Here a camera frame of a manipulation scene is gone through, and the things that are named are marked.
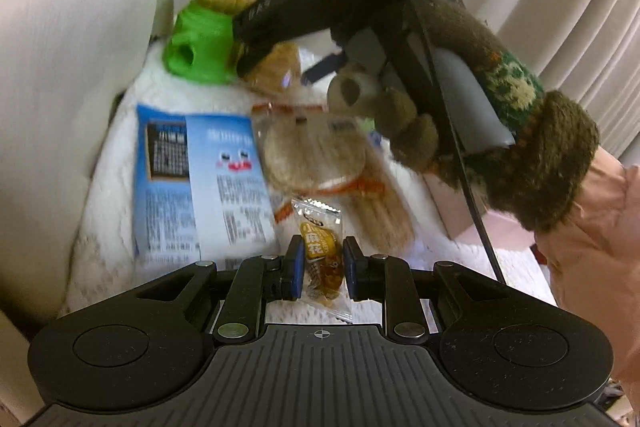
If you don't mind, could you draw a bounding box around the small fried twist packet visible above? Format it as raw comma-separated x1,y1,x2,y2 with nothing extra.
291,198,352,323

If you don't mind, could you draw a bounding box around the clear small bread packet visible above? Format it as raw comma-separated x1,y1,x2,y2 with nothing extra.
241,42,302,96

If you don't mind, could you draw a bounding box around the pink sleeved right forearm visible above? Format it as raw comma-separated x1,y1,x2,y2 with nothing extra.
536,148,639,410

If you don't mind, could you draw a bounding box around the right hand in knit glove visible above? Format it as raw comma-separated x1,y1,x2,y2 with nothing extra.
326,0,601,233

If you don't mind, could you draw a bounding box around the long wafer cracker packet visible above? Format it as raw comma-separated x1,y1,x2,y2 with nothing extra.
343,145,418,258

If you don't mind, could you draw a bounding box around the round rice cracker packet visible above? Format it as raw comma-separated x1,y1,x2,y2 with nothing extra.
250,103,390,223

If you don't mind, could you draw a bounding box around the blue white snack bag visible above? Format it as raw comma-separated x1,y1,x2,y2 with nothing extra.
132,105,279,279

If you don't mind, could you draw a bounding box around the pink gift box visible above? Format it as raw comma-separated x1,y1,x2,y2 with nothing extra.
423,173,535,251

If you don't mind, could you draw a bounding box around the beige sofa armrest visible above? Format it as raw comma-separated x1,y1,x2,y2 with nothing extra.
1,0,173,322

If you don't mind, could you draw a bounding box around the black cable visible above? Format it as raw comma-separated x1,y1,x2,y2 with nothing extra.
394,0,508,285

